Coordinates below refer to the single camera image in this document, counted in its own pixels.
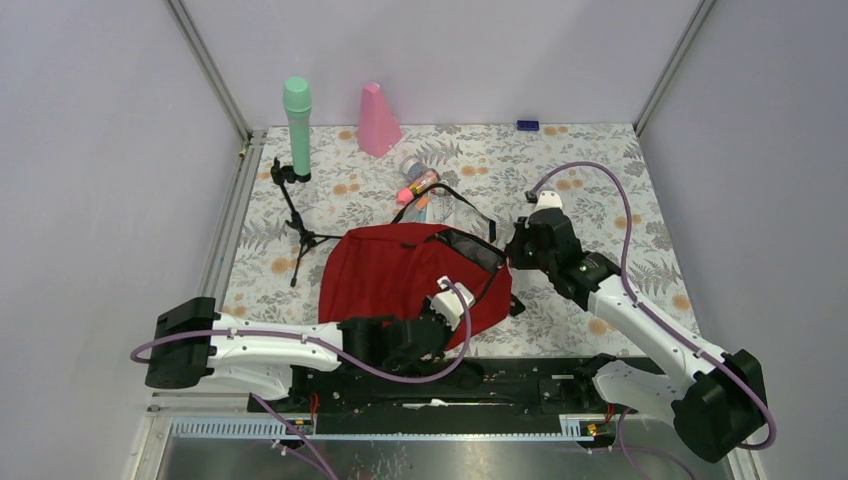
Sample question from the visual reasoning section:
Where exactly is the small blue block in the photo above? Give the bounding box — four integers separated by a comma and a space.
516, 120, 540, 131

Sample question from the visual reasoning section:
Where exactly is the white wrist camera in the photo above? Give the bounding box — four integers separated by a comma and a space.
526, 190, 563, 213
430, 276, 476, 330

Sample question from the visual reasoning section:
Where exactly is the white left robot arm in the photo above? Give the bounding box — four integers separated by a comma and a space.
131, 292, 470, 411

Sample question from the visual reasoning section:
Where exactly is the pink cone block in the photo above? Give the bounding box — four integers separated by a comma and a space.
357, 82, 403, 157

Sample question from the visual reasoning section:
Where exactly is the green toy microphone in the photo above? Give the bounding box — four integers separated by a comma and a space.
283, 76, 312, 182

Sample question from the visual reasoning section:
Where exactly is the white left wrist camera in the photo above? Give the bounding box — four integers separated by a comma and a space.
430, 276, 476, 330

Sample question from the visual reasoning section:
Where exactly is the black mini tripod stand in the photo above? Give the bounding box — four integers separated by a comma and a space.
270, 157, 341, 288

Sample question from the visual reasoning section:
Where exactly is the floral table mat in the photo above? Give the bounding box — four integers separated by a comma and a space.
221, 123, 697, 330

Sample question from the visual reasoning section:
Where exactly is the red backpack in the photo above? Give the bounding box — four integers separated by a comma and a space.
318, 185, 526, 335

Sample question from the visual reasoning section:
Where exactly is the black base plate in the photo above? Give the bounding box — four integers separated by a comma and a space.
247, 353, 614, 436

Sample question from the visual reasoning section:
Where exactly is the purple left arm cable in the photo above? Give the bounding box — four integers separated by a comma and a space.
129, 278, 475, 480

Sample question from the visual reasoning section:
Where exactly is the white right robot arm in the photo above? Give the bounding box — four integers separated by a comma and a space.
506, 208, 776, 463

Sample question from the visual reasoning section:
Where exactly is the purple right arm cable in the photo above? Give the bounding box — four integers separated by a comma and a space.
526, 161, 778, 480

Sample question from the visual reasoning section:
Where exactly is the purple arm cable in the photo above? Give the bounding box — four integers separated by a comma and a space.
526, 161, 778, 480
129, 278, 475, 480

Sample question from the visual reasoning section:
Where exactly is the pink capped tube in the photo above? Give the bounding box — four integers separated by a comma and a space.
396, 169, 440, 205

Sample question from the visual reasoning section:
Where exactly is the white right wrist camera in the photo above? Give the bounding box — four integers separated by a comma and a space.
526, 190, 563, 213

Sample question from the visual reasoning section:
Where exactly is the clear glitter jar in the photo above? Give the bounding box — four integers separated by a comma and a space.
399, 156, 429, 182

